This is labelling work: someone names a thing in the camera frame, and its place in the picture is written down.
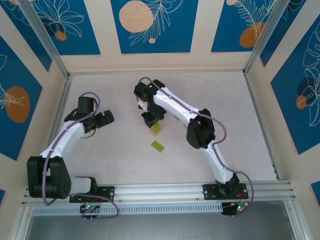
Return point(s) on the left controller board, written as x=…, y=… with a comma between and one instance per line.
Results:
x=88, y=208

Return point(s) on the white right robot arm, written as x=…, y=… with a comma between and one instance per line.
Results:
x=175, y=102

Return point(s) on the controller board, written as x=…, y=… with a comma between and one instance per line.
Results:
x=236, y=208
x=88, y=208

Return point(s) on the pale green lego brick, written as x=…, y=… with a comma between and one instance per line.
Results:
x=157, y=127

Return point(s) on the right controller board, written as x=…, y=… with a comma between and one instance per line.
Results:
x=236, y=208

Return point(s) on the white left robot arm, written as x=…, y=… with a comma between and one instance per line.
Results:
x=67, y=135

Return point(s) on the grey metal panel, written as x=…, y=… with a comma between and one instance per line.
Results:
x=160, y=228

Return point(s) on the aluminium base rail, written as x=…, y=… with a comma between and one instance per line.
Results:
x=160, y=191

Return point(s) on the aluminium frame post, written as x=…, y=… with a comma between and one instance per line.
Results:
x=263, y=37
x=45, y=40

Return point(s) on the aluminium side rail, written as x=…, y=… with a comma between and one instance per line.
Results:
x=262, y=125
x=56, y=125

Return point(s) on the long green lego brick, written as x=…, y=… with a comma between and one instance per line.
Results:
x=158, y=146

